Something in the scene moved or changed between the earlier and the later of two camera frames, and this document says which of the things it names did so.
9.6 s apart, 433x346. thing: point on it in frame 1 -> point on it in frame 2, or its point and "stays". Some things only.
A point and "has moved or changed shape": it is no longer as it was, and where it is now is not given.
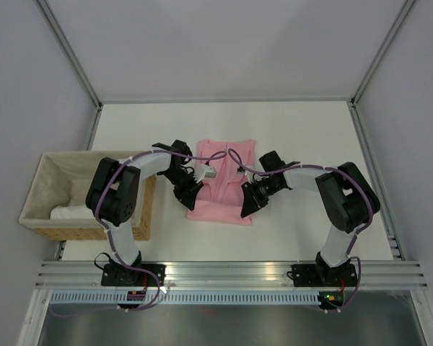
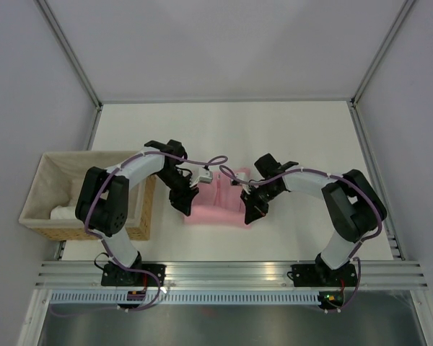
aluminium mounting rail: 223,274 stays
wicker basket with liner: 57,207 stays
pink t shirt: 220,199 has moved or changed shape
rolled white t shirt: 76,212 stays
